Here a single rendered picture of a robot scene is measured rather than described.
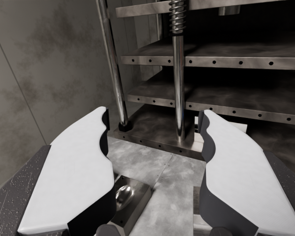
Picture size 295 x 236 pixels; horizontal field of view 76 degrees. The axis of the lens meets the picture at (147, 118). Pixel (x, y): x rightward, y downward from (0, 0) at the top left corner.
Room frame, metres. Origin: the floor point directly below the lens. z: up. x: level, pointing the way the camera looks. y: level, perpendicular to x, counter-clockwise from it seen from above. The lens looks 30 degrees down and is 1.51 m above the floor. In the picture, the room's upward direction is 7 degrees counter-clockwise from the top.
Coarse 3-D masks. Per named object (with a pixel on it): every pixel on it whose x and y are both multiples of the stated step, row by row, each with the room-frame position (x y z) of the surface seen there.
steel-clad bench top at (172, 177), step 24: (120, 144) 0.96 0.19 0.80; (120, 168) 0.75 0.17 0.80; (144, 168) 0.73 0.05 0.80; (168, 168) 0.71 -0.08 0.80; (192, 168) 0.69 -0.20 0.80; (168, 192) 0.56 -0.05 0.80; (192, 192) 0.55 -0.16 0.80; (144, 216) 0.47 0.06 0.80; (168, 216) 0.45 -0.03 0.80; (192, 216) 0.44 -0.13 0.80
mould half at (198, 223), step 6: (198, 186) 0.49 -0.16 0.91; (198, 192) 0.46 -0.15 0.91; (198, 198) 0.44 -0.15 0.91; (198, 204) 0.41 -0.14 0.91; (198, 210) 0.39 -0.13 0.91; (198, 216) 0.38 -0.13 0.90; (198, 222) 0.37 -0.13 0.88; (204, 222) 0.37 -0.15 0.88; (198, 228) 0.35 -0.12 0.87; (204, 228) 0.35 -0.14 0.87; (210, 228) 0.35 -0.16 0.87; (198, 234) 0.34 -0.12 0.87; (204, 234) 0.33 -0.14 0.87
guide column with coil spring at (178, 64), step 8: (176, 16) 0.94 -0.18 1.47; (176, 32) 0.94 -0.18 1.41; (176, 40) 0.94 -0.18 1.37; (176, 48) 0.94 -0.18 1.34; (176, 56) 0.94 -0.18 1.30; (176, 64) 0.94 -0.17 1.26; (176, 72) 0.94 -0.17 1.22; (176, 80) 0.94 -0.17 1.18; (176, 88) 0.95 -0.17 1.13; (176, 96) 0.95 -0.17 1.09; (176, 104) 0.95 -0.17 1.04; (176, 112) 0.95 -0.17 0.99; (176, 120) 0.95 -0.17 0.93; (184, 120) 0.96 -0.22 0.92; (176, 128) 0.96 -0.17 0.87; (184, 128) 0.95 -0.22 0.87; (176, 136) 0.96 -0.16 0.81; (184, 136) 0.95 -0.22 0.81
